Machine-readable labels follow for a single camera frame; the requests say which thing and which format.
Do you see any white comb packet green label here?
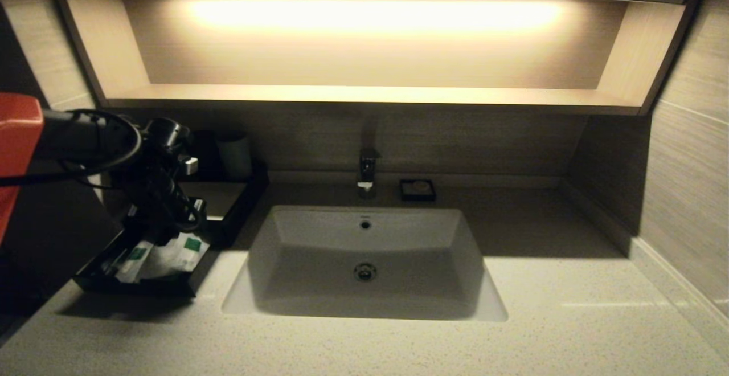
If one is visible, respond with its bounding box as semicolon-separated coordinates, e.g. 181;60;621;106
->
165;231;211;272

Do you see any long white toothbrush packet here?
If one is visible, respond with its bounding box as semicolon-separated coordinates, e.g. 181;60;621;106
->
100;240;155;284

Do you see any black pull-out box drawer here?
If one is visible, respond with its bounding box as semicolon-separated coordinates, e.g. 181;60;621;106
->
73;229;224;298

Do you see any dark grey tumbler cup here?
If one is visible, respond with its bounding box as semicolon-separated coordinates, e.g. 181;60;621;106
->
188;130;223;182

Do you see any light grey tumbler cup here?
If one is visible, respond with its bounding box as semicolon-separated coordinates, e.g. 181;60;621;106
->
215;132;254;182

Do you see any chrome faucet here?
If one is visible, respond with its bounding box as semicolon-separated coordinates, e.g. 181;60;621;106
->
357;147;381;197

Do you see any white ceramic sink basin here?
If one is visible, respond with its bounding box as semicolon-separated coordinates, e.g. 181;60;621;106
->
221;205;509;322

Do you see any black soap dish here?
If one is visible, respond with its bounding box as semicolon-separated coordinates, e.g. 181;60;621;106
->
399;179;437;202

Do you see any warm shelf light strip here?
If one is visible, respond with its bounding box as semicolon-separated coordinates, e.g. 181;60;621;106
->
194;3;562;32

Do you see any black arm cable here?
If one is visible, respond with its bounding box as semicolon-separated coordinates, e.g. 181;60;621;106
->
0;109;206;233

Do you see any wooden wall shelf niche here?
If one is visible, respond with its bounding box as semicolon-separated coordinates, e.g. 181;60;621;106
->
48;0;710;117

